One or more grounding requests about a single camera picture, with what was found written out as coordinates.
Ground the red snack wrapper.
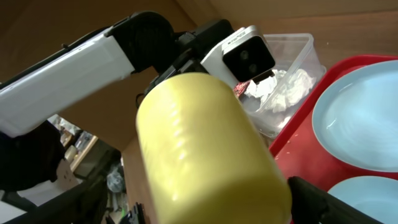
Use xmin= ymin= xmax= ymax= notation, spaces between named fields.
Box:
xmin=233 ymin=81 xmax=250 ymax=97

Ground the clear plastic bin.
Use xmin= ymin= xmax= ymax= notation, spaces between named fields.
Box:
xmin=239 ymin=34 xmax=326 ymax=139

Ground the light blue bowl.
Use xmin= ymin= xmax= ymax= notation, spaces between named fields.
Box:
xmin=328 ymin=176 xmax=397 ymax=224

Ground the white tissue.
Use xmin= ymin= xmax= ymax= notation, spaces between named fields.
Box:
xmin=244 ymin=69 xmax=317 ymax=113

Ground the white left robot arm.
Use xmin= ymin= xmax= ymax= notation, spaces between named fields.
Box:
xmin=1 ymin=11 xmax=233 ymax=138

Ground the light blue plate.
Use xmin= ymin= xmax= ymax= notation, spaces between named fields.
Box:
xmin=312 ymin=60 xmax=397 ymax=172

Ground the yellow plastic cup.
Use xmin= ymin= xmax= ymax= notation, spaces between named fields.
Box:
xmin=136 ymin=73 xmax=292 ymax=224

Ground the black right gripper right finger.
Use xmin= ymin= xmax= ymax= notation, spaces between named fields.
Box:
xmin=287 ymin=176 xmax=381 ymax=224

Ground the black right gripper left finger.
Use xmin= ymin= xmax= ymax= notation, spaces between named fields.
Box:
xmin=6 ymin=176 xmax=108 ymax=224

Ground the red serving tray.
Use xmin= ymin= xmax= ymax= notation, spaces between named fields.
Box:
xmin=270 ymin=55 xmax=397 ymax=191

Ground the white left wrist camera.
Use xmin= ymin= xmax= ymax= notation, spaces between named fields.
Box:
xmin=201 ymin=26 xmax=275 ymax=88

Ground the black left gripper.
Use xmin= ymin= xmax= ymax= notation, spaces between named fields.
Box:
xmin=135 ymin=19 xmax=233 ymax=107

